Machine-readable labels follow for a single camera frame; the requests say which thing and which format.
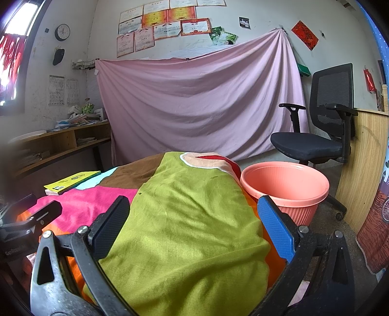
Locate black office chair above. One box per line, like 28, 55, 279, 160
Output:
270, 63, 359, 221

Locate wooden desk shelf unit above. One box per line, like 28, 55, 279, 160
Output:
6, 121, 111, 180

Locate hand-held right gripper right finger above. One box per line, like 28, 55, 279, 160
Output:
252, 195, 356, 316

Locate group of wall certificates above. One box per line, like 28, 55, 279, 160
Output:
116, 0, 227, 58

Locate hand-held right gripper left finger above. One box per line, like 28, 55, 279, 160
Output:
29, 195, 134, 316

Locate pink hanging sheet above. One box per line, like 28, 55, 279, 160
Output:
95, 29, 309, 166

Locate round wall clock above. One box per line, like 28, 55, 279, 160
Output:
55, 24, 71, 41

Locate pile of papers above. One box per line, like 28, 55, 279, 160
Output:
55, 113, 102, 128

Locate red paper square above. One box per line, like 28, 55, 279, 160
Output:
291, 21, 319, 51

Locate wire wall shelf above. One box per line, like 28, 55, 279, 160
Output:
72, 59, 96, 71

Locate multicoloured patchwork blanket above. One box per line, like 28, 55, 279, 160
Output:
17, 151, 288, 316

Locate yellow book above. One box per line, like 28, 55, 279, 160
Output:
43, 171, 101, 195

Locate white plastic basin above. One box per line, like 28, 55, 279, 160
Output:
9, 130, 47, 143

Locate red hanging ornament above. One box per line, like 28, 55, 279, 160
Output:
363, 68, 376, 93

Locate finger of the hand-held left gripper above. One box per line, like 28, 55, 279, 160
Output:
17, 201, 63, 234
4, 194, 37, 221

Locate wall calendar sheet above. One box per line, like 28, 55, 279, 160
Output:
66, 78, 80, 105
49, 75, 65, 106

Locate wooden framed window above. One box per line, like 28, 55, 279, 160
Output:
0, 0, 46, 115

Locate black cap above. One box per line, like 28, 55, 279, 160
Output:
52, 47, 65, 66

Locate pink plastic bin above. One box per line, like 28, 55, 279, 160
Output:
240, 162, 330, 227

